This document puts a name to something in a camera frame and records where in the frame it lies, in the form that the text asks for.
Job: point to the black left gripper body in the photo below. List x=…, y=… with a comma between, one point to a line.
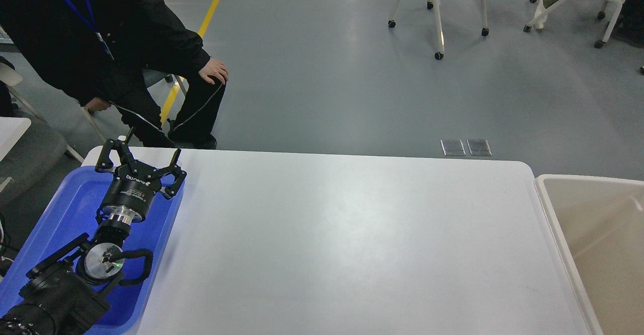
x=131, y=193

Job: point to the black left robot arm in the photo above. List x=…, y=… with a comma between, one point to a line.
x=91, y=261

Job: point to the blue plastic tray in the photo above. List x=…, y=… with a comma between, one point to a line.
x=71, y=212

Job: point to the white chair under person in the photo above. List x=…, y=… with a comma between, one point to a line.
x=151, y=78

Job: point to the white side table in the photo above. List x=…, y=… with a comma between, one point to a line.
x=12, y=129

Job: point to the seated person in black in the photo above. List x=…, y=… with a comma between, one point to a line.
x=95, y=51

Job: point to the left metal floor plate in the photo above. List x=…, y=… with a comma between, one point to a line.
x=453, y=147

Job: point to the metal floor plate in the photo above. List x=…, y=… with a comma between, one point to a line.
x=479, y=147
x=453, y=147

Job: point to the right metal floor plate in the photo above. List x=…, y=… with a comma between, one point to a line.
x=479, y=147

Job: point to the beige plastic bin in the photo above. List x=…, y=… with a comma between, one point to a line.
x=597, y=223

